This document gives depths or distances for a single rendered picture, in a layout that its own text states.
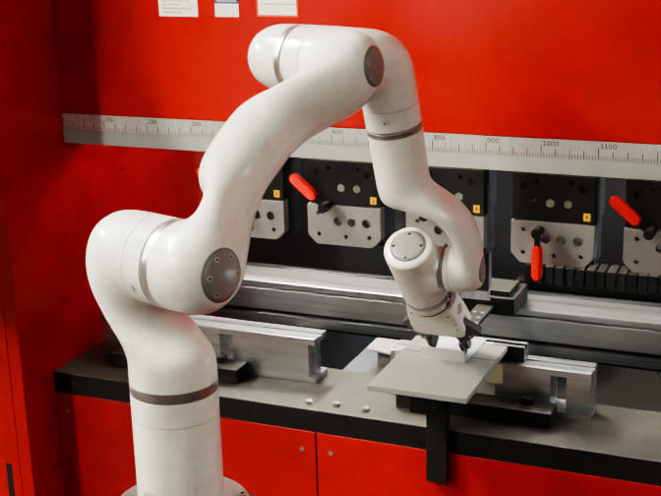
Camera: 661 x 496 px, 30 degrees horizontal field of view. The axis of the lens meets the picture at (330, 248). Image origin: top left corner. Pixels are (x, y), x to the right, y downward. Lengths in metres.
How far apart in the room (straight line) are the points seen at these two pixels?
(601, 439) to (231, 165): 0.94
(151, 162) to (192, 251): 1.38
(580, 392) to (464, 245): 0.45
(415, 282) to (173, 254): 0.60
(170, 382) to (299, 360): 0.88
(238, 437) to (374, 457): 0.29
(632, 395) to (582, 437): 2.46
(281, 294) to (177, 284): 1.23
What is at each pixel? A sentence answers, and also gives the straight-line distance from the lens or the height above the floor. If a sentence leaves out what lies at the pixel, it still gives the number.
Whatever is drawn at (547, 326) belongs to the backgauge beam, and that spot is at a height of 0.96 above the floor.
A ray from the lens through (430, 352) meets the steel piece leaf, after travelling 2.27.
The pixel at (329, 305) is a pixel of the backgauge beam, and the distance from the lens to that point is 2.73.
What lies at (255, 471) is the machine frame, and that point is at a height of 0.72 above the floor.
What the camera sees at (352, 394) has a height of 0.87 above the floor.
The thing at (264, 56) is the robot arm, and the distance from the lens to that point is 1.82.
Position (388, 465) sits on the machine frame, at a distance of 2.36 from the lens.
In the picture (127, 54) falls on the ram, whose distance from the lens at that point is 2.50.
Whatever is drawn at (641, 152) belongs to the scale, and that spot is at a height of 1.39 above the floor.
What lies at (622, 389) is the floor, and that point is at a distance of 4.78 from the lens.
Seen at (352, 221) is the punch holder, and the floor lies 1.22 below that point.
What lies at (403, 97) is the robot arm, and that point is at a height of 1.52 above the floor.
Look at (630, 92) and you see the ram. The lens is 2.15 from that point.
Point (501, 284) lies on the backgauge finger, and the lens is 2.57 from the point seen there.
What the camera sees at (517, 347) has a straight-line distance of 2.34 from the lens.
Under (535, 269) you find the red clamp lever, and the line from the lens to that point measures 2.21.
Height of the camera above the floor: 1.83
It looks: 16 degrees down
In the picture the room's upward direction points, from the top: 2 degrees counter-clockwise
